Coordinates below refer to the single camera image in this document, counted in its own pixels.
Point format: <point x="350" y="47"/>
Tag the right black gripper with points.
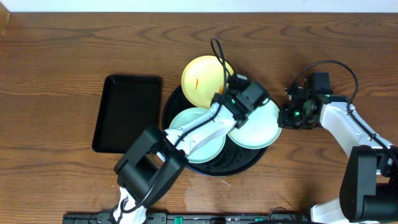
<point x="283" y="119"/>

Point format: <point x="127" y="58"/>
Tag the light green plate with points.
<point x="260" y="130"/>

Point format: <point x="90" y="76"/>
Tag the mint green plate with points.
<point x="208" y="151"/>

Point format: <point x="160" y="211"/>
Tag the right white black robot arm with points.
<point x="368" y="192"/>

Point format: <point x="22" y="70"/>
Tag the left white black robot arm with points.
<point x="155" y="160"/>

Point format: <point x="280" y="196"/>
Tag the black round tray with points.
<point x="233" y="159"/>

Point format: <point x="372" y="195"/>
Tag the black rectangular tray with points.
<point x="129" y="104"/>

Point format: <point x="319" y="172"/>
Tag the yellow plate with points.
<point x="201" y="79"/>

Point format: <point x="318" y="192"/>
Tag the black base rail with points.
<point x="164" y="218"/>

